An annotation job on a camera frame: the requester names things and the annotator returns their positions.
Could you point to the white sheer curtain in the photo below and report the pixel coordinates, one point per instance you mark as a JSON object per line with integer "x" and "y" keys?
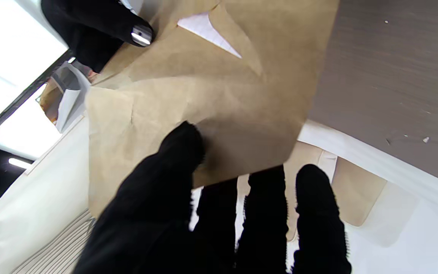
{"x": 413, "y": 236}

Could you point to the cream printed backdrop sheet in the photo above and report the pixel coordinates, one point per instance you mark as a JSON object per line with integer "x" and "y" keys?
{"x": 32, "y": 198}

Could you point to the white lined letter paper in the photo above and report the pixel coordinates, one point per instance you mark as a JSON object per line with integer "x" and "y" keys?
{"x": 207, "y": 32}

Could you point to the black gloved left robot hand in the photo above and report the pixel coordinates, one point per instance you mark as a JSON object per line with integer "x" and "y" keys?
{"x": 146, "y": 228}

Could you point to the brown paper envelope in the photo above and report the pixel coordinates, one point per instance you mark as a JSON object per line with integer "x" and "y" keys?
{"x": 222, "y": 99}

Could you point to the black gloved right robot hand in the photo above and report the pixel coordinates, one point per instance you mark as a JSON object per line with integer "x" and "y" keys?
{"x": 89, "y": 26}

